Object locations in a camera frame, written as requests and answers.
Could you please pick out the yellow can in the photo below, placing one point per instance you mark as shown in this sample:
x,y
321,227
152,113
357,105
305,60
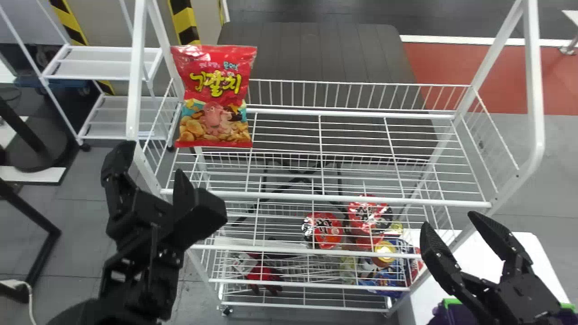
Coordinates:
x,y
384,253

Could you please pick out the blue snack packet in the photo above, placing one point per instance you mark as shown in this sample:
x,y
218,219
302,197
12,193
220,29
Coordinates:
x,y
388,282

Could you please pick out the yellow black striped post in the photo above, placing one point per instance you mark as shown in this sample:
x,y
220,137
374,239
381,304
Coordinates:
x,y
72,25
184,22

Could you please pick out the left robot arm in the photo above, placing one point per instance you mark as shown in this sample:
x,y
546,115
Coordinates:
x,y
131,289

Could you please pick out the white shelf trolley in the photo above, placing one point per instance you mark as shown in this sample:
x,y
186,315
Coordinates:
x,y
104,63

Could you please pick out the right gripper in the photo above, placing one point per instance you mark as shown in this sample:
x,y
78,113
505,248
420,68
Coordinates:
x,y
519,300

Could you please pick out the red snack packet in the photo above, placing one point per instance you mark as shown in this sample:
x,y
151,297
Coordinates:
x,y
212,97

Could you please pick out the white slab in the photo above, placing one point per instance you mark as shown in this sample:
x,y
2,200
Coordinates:
x,y
483,259

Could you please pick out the purple crate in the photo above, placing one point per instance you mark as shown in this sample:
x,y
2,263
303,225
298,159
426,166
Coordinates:
x,y
445,316

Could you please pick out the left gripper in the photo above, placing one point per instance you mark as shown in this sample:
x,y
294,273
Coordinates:
x,y
144,221

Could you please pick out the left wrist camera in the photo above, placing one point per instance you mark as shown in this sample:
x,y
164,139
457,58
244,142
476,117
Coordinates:
x,y
205,216

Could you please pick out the red noodle cup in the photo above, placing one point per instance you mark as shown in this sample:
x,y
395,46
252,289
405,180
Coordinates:
x,y
326,231
366,213

